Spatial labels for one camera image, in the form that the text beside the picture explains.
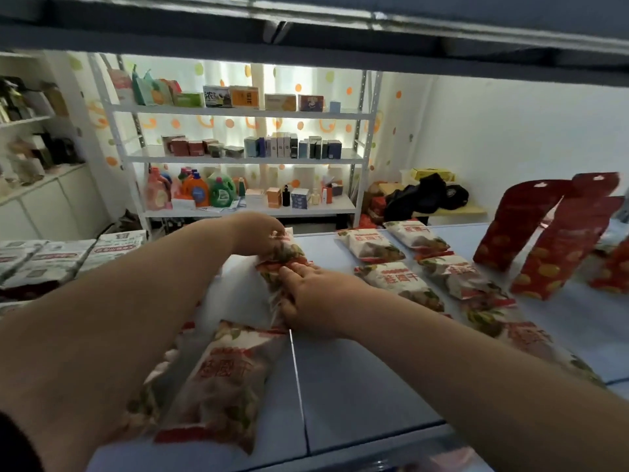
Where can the person's right forearm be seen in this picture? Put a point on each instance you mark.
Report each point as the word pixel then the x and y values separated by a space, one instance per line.
pixel 467 383

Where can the grey metal shelf board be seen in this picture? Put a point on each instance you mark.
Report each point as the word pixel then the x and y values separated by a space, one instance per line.
pixel 314 49

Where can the black sleeve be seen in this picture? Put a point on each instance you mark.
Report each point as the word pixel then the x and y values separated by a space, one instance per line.
pixel 17 447

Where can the person's right hand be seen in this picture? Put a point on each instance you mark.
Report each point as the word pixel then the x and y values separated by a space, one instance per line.
pixel 324 304

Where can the pile of white grey packets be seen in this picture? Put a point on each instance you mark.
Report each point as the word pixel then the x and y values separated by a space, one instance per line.
pixel 54 262

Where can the white wall cabinet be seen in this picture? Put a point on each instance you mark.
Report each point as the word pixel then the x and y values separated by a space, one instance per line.
pixel 54 201

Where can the blue white box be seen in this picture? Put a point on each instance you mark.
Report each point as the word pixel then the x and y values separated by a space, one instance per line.
pixel 300 198

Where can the small orange box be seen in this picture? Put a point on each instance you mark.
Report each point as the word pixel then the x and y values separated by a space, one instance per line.
pixel 273 198

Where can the person's left forearm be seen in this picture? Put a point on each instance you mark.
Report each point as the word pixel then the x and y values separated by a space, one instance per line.
pixel 98 339

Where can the orange detergent bottle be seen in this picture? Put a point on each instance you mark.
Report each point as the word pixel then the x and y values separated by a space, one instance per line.
pixel 197 190

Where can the white metal rack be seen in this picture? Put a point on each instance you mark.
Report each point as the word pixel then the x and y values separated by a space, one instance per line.
pixel 245 112

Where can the pink detergent bottle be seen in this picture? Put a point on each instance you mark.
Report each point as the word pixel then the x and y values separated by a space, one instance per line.
pixel 157 191

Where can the black slim bottle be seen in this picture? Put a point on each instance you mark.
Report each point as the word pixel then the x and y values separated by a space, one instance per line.
pixel 286 197

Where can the row of small perfume boxes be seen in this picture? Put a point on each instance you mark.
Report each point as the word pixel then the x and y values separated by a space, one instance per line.
pixel 275 146

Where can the yellow low table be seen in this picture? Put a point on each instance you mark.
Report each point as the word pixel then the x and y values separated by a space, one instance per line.
pixel 467 210

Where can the green detergent bottle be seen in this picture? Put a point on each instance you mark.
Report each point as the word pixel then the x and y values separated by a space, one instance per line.
pixel 222 192

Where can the row of colourful cartons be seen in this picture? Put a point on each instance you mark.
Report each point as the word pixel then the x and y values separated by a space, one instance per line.
pixel 218 97

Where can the person's right fingers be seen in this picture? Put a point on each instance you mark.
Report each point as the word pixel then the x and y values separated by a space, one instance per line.
pixel 297 282

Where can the black bag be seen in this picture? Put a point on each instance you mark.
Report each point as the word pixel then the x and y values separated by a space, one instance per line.
pixel 422 196

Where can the red orange print standing pouch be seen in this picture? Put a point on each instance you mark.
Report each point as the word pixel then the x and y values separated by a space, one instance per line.
pixel 560 250
pixel 516 226
pixel 614 270
pixel 595 185

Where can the yellow flat box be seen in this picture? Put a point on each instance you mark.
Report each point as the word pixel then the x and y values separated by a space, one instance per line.
pixel 432 174

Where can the white fruit print snack packet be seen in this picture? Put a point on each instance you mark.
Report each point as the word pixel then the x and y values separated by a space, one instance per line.
pixel 416 235
pixel 399 284
pixel 369 245
pixel 280 262
pixel 223 383
pixel 457 277
pixel 146 403
pixel 528 339

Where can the person's left hand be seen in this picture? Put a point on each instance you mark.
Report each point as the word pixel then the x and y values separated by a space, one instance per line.
pixel 258 233

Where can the person's left fingers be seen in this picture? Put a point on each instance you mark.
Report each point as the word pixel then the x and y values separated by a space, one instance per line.
pixel 280 239

